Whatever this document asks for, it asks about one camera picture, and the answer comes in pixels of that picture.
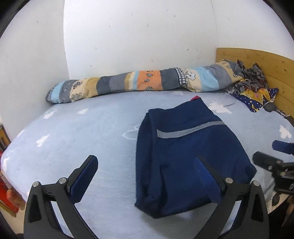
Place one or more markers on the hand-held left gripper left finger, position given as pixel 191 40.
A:
pixel 83 181

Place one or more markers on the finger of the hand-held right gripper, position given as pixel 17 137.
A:
pixel 261 158
pixel 282 146

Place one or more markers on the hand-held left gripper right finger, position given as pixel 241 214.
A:
pixel 207 181

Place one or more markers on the navy blue work jacket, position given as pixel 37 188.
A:
pixel 183 149

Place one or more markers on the dark grey object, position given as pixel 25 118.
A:
pixel 270 107

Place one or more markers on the light blue cloud-print bed sheet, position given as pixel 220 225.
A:
pixel 80 128

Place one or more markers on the yellow and blue patterned cloth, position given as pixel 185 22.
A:
pixel 252 92

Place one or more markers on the wooden headboard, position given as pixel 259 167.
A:
pixel 275 66

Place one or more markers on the rolled patchwork quilt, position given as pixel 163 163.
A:
pixel 149 79

